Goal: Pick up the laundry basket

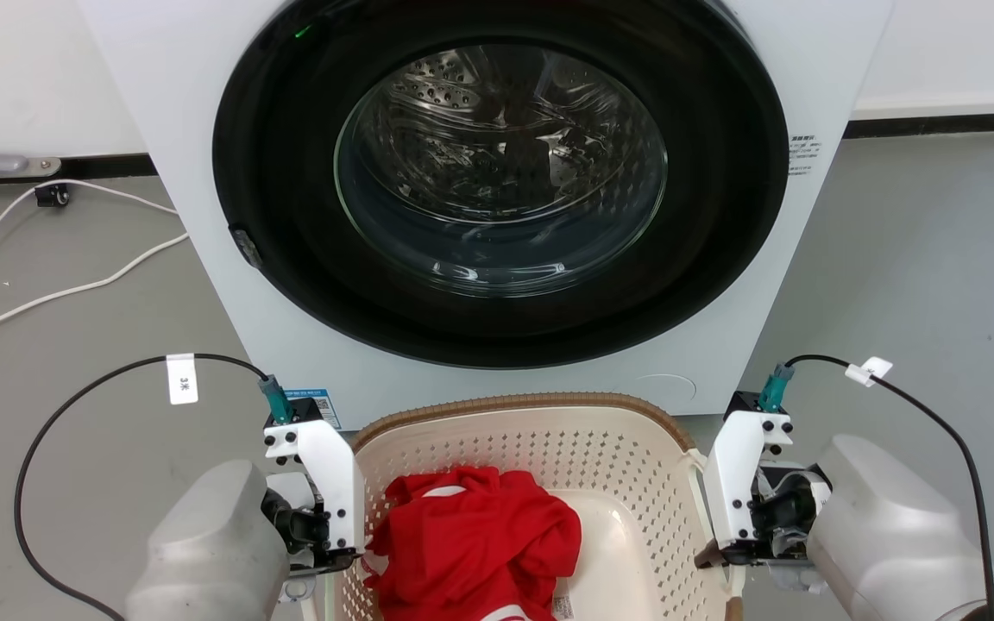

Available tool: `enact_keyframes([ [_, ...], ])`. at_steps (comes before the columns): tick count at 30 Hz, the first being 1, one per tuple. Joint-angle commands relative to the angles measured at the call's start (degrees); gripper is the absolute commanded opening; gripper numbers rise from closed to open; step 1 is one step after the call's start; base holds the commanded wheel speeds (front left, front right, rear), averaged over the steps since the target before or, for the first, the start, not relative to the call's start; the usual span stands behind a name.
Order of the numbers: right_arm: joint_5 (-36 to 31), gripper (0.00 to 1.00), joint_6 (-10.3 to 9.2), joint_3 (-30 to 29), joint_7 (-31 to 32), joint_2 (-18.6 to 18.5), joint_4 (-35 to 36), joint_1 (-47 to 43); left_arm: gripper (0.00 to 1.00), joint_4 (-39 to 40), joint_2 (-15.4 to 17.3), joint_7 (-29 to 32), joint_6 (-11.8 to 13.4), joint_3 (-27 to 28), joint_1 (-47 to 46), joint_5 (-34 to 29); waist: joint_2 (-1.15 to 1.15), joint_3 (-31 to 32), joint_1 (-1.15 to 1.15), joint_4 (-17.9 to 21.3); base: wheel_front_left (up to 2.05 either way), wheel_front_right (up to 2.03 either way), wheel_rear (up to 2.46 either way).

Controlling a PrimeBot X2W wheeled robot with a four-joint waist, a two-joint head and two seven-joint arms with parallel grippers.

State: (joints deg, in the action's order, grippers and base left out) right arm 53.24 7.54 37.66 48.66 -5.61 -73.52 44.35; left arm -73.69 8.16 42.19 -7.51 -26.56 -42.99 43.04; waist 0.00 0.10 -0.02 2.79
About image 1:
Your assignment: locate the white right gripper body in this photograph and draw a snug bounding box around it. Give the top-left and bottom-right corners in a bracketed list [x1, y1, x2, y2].
[702, 391, 831, 568]

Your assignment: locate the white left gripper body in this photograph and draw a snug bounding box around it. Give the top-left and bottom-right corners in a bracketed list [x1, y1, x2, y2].
[262, 418, 368, 574]

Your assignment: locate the beige perforated plastic laundry basket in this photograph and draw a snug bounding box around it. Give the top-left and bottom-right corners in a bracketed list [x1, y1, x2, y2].
[316, 392, 744, 621]

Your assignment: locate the blue QR washer sticker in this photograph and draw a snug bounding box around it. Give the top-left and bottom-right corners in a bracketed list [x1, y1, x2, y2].
[285, 389, 343, 431]

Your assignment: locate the red garment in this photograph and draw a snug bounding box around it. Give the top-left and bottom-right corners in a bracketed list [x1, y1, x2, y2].
[363, 466, 582, 621]

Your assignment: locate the round black glass washer door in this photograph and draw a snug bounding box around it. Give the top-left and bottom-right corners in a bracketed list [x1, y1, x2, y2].
[212, 0, 790, 370]

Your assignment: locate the white text washer sticker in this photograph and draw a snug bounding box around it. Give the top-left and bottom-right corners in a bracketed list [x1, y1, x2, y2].
[788, 133, 820, 179]

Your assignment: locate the white front-load washing machine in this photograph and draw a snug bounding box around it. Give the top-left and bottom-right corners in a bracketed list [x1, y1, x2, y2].
[74, 0, 895, 432]

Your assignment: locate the teal right cable connector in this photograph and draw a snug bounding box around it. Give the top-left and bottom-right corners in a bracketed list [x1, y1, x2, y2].
[757, 362, 796, 414]

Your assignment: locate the teal cable connector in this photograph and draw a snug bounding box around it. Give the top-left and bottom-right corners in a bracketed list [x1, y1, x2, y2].
[258, 373, 296, 426]
[757, 362, 796, 414]

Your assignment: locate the teal left cable connector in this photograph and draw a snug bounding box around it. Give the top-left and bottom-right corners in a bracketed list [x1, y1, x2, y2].
[258, 373, 296, 426]

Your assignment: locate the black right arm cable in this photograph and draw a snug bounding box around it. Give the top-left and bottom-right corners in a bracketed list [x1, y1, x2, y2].
[783, 353, 994, 621]

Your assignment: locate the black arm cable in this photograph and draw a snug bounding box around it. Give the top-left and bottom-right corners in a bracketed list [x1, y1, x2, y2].
[14, 352, 278, 621]
[783, 353, 994, 621]

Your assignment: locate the small white cable tag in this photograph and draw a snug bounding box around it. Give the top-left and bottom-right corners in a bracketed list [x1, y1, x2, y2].
[844, 356, 894, 388]

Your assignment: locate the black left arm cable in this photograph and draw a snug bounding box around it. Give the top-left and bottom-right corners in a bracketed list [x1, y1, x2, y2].
[14, 352, 278, 621]

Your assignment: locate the white printed cable tag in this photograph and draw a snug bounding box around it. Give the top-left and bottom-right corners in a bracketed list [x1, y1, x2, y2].
[166, 353, 200, 406]

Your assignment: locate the white floor cable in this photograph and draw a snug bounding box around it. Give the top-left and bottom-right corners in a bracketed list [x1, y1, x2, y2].
[0, 179, 191, 598]

